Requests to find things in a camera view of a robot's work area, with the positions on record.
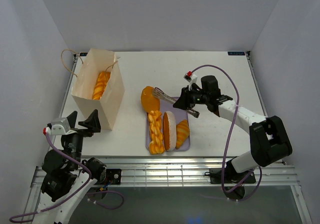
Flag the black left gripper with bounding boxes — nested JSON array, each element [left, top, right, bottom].
[[64, 108, 101, 168]]

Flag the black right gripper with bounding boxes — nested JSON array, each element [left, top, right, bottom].
[[172, 85, 209, 111]]

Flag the white sugared bread slice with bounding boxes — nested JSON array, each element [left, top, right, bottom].
[[162, 111, 177, 152]]

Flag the metal serving tongs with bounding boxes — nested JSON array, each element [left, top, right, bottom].
[[152, 87, 200, 118]]

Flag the oval orange bread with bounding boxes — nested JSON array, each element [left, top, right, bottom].
[[140, 86, 160, 113]]

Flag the long twisted braided bread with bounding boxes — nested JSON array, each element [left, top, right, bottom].
[[92, 71, 111, 100]]

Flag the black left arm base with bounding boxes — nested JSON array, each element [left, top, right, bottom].
[[97, 168, 122, 185]]

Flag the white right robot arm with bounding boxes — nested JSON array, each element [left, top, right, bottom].
[[173, 72, 293, 183]]

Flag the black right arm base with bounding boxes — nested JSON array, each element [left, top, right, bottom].
[[204, 168, 256, 184]]

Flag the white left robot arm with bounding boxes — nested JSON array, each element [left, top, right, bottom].
[[33, 109, 106, 224]]

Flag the beige paper bag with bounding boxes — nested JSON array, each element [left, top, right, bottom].
[[71, 48, 125, 130]]

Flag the lavender plastic tray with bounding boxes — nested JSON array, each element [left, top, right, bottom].
[[145, 96, 192, 152]]

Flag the small striped croissant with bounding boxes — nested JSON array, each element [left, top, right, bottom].
[[175, 119, 190, 149]]

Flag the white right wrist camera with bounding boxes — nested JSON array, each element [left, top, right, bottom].
[[183, 71, 198, 91]]

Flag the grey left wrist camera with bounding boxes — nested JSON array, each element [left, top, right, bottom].
[[43, 117, 76, 136]]

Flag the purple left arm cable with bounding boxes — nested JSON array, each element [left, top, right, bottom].
[[9, 133, 125, 224]]

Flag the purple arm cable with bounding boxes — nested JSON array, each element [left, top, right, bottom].
[[9, 133, 125, 224], [191, 64, 263, 202]]

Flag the aluminium frame rail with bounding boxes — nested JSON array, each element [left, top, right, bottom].
[[70, 51, 312, 224]]

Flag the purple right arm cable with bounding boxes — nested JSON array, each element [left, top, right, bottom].
[[191, 64, 263, 202]]

